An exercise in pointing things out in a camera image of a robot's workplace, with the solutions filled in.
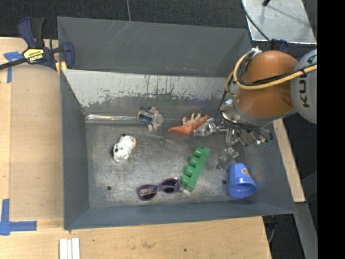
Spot grey metal bin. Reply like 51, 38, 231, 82
57, 16, 298, 230

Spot blue plastic cup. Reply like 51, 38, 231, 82
226, 162, 257, 199

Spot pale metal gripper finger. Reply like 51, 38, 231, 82
193, 118, 218, 138
216, 147, 240, 171

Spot orange toy dinosaur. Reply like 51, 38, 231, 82
167, 112, 212, 135

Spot green toy building brick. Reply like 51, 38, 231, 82
179, 147, 211, 194

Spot white toy dog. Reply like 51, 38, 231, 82
112, 133, 137, 163

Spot purple sunglasses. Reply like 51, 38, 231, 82
137, 177, 182, 201

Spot grey toy animal blue outfit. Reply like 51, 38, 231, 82
136, 106, 165, 132

